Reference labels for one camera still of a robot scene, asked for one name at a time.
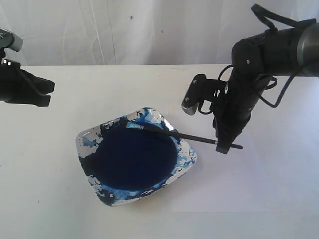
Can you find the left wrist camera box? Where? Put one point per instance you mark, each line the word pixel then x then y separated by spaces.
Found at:
pixel 10 40

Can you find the white paper sheet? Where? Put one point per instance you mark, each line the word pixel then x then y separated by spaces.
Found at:
pixel 232 182

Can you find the black paintbrush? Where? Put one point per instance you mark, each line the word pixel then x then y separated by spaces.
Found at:
pixel 156 129

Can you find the white backdrop cloth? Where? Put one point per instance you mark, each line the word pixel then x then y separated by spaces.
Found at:
pixel 127 32

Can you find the white square paint-stained dish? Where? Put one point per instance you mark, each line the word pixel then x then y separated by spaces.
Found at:
pixel 124 164

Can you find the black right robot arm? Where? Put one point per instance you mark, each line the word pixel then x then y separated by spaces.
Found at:
pixel 256 60

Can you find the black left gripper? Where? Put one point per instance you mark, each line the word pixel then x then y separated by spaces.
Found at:
pixel 15 84

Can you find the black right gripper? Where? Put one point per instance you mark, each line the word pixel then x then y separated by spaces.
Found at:
pixel 234 106

